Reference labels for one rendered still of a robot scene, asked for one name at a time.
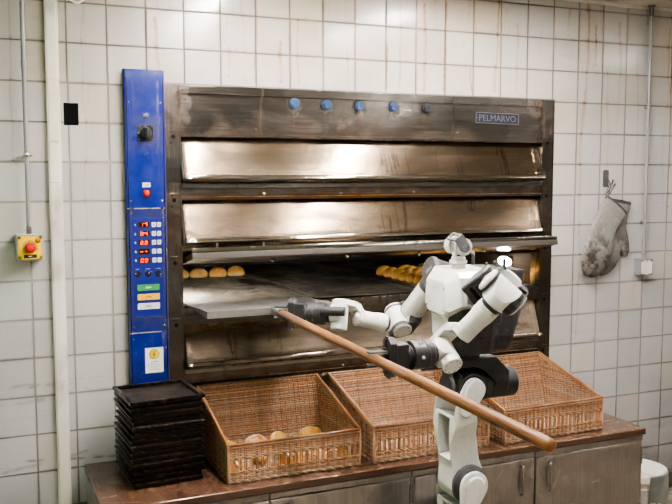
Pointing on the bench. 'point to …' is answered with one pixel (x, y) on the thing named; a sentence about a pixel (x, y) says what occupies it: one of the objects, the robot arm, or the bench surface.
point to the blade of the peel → (244, 307)
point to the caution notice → (154, 360)
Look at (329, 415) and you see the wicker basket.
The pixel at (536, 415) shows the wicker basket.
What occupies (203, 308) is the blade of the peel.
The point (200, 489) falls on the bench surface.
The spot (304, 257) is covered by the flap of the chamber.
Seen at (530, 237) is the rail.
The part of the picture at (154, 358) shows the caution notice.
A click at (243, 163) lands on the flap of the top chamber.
